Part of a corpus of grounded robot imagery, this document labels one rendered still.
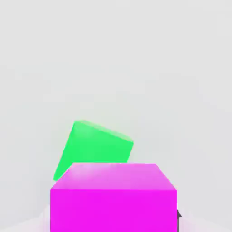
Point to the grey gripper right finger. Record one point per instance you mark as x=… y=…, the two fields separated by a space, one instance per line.
x=184 y=223

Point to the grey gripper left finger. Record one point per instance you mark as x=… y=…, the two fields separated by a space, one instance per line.
x=43 y=222

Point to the small magenta cube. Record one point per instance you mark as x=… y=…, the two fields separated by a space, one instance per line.
x=113 y=208

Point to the small green cube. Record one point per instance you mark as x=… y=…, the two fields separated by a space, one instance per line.
x=94 y=146

